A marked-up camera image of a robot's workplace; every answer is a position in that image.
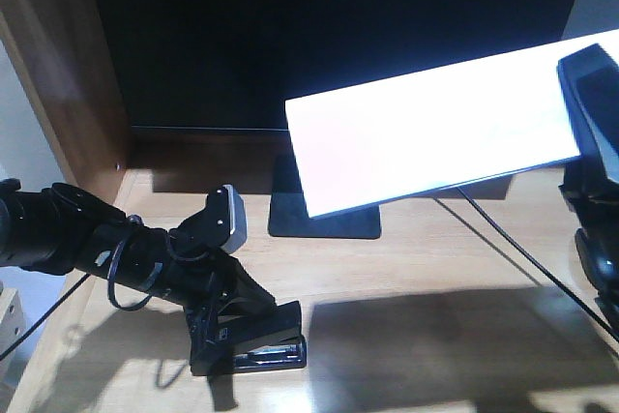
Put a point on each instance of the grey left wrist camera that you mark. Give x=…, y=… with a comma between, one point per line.
x=227, y=224

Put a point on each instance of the black computer monitor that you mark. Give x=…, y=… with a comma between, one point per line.
x=228, y=66

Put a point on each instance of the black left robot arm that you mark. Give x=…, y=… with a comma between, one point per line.
x=62, y=228

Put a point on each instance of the black orange stapler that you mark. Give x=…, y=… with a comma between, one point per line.
x=259, y=343

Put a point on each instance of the black computer mouse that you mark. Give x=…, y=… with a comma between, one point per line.
x=597, y=249

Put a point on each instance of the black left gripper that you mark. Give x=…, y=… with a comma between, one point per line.
x=208, y=282

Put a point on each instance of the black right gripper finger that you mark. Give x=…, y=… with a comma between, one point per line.
x=589, y=83

